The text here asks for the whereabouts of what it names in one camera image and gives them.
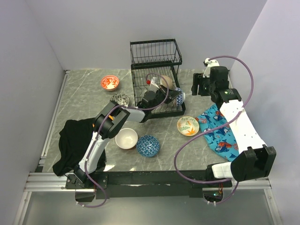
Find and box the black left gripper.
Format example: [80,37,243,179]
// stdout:
[150,85,182,112]

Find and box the beige bowl white inside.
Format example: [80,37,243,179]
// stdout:
[159,75,174,90]

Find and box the red pattern blue zigzag bowl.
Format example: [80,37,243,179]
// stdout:
[173,87,185,107]

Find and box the cream floral seahorse bowl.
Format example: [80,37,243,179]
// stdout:
[177,116,200,136]

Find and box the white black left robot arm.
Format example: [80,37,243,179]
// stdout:
[73,85,181,188]

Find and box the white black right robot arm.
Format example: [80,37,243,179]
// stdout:
[191,66,276,187]

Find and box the black two-tier dish rack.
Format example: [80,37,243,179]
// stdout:
[130,38,182,105]

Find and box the grey leaf pattern bowl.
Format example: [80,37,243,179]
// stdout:
[110,93,130,106]

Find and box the red floral bowl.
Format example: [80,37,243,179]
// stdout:
[100,75,120,91]

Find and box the orange bowl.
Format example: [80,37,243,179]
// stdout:
[93,115,113,127]

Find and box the blue triangle pattern bowl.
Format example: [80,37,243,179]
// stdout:
[136,135,160,158]

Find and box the white pinkish bowl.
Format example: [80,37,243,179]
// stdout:
[115,128,138,150]

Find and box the blue shark print cloth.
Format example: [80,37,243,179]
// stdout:
[196,104,239,162]

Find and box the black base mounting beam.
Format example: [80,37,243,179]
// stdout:
[65,171,233,202]

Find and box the black cloth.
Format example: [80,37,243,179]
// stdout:
[52,118,94,176]

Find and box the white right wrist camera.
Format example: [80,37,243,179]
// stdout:
[203,58,219,78]

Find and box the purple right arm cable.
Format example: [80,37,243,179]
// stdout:
[174,55,255,205]

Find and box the aluminium frame rail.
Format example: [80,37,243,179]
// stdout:
[24,172,271,192]

